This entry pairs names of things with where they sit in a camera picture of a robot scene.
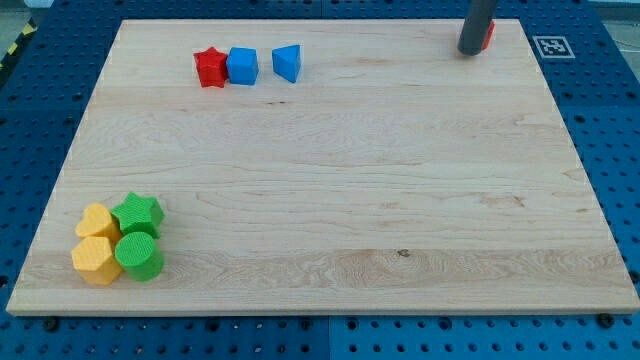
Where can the blue triangle block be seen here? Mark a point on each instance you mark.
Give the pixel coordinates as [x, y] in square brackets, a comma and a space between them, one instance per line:
[286, 62]

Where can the red circle block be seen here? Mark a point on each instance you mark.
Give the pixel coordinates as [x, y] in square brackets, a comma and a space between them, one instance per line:
[488, 36]

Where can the wooden board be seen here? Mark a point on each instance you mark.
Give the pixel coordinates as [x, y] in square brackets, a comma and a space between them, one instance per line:
[396, 176]

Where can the blue cube block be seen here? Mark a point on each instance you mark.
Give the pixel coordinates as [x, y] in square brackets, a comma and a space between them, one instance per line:
[242, 66]

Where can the red star block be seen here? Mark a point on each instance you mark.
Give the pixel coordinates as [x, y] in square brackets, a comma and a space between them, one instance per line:
[211, 67]

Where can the green star block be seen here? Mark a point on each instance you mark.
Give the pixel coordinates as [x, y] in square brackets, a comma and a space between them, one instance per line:
[139, 214]

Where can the green cylinder block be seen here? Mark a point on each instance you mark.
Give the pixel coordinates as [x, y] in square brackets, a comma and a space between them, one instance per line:
[139, 255]

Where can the yellow heart block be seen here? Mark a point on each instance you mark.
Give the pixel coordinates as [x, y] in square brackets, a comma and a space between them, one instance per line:
[98, 221]

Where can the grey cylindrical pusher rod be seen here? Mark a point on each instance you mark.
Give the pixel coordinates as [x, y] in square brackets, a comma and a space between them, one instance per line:
[476, 22]

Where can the yellow pentagon block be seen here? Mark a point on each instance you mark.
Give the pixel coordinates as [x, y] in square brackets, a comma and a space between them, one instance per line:
[94, 260]

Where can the white fiducial marker tag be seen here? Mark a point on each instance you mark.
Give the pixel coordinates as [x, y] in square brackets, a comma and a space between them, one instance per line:
[553, 47]

